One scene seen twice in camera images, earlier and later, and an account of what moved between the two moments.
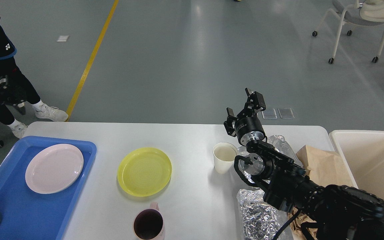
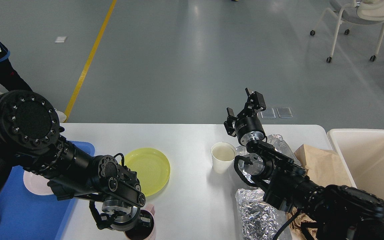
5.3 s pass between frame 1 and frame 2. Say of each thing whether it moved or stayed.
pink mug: moved
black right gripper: stayed
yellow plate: stayed
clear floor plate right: stayed
